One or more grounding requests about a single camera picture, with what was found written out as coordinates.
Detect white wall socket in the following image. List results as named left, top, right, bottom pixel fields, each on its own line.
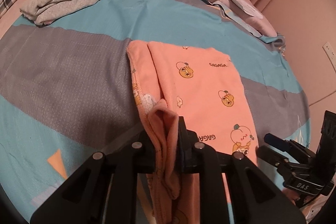
left=322, top=42, right=336, bottom=71

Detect white printed paper sheets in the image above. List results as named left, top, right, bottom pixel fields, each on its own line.
left=234, top=0, right=264, bottom=19

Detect pink cartoon print baby garment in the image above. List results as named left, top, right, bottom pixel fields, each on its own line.
left=126, top=40, right=258, bottom=223

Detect blue grey patterned bed sheet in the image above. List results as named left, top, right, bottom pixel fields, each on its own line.
left=1, top=0, right=311, bottom=220

